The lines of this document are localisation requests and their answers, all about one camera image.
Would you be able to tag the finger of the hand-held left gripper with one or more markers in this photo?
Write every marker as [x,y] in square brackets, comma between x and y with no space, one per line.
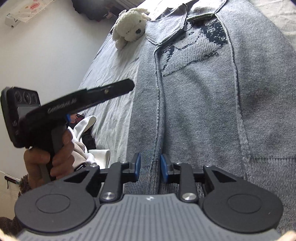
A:
[115,89]

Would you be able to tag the grey knitted sweater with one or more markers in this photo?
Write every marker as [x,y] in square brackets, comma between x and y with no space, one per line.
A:
[196,104]

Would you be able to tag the black garment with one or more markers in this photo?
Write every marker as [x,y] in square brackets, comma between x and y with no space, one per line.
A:
[89,140]

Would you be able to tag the white plush dog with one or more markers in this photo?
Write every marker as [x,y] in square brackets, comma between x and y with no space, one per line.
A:
[129,27]

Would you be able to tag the white wall box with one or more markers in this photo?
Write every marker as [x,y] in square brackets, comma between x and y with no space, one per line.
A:
[12,20]

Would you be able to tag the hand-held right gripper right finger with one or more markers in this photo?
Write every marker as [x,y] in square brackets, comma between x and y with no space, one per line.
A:
[164,168]

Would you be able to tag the white garment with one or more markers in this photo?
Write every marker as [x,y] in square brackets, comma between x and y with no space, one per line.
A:
[85,122]
[99,157]

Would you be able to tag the beige garment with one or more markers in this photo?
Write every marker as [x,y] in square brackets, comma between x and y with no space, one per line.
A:
[78,155]

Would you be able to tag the wall poster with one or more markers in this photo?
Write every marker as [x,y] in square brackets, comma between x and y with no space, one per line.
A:
[34,9]

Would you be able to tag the dark hanging clothes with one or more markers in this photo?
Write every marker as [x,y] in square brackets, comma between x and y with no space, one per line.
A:
[92,9]

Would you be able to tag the person's left hand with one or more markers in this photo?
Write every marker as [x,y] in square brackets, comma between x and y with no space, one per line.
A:
[63,157]

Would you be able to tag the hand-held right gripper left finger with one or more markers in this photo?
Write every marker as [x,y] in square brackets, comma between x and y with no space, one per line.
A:
[137,166]

